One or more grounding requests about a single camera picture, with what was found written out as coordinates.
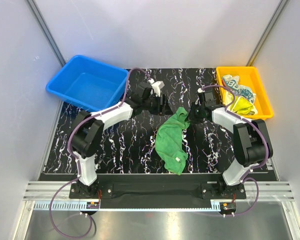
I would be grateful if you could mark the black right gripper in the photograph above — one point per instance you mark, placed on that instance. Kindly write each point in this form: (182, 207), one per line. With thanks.
(190, 117)

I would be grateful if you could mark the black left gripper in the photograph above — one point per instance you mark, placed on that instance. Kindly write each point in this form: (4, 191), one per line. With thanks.
(162, 109)

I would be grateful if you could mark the green microfiber towel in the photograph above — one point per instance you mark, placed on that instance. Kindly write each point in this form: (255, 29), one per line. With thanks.
(169, 142)

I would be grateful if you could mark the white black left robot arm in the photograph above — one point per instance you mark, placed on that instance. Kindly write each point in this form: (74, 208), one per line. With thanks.
(89, 127)

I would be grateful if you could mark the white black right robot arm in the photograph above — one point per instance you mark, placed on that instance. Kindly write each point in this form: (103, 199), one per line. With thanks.
(251, 142)

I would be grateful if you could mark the yellow cloth in bin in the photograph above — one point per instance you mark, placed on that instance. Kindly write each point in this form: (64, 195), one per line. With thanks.
(242, 106)

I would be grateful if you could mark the teal patterned cloth in bin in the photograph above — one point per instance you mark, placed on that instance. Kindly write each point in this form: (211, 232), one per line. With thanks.
(232, 82)

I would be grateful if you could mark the yellow plastic bin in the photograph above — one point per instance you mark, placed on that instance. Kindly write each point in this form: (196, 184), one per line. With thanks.
(249, 77)

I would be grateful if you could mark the blue plastic bin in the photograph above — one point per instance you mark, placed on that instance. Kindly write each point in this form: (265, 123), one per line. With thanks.
(88, 84)

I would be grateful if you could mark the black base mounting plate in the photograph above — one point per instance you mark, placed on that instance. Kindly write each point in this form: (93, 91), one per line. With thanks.
(156, 191)

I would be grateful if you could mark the right power connector block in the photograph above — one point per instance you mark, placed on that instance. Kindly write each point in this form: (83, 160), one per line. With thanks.
(229, 206)

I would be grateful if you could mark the power connector block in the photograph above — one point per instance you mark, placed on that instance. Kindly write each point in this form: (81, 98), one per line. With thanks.
(93, 205)
(229, 206)

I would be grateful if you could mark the left power connector block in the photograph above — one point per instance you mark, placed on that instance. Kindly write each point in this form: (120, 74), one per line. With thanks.
(93, 205)

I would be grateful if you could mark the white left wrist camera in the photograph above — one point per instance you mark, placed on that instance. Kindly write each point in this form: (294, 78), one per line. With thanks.
(156, 86)

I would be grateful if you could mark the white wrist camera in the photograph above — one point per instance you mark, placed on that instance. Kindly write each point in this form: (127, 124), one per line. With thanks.
(201, 95)
(156, 86)

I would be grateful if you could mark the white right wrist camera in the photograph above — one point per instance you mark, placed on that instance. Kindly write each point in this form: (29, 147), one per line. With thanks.
(201, 95)

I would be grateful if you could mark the aluminium frame rail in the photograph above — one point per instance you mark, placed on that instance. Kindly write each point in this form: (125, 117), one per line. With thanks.
(52, 193)

